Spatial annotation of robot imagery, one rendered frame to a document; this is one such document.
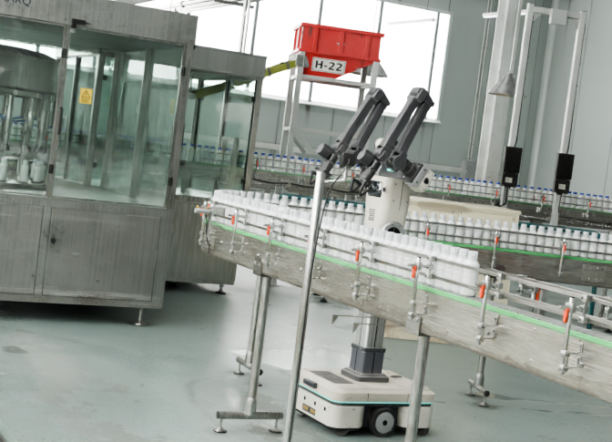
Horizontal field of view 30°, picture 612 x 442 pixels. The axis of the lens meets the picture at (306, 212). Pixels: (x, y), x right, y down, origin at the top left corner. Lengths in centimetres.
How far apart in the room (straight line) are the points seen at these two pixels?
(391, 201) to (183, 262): 486
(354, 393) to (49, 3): 375
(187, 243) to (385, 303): 620
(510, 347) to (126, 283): 501
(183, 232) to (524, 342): 708
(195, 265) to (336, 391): 495
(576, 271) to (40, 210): 373
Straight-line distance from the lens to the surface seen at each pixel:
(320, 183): 424
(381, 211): 614
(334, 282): 504
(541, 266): 748
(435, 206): 958
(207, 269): 1083
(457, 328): 421
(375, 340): 627
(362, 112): 637
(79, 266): 845
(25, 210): 831
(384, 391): 615
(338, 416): 603
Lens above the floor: 145
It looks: 3 degrees down
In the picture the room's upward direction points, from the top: 7 degrees clockwise
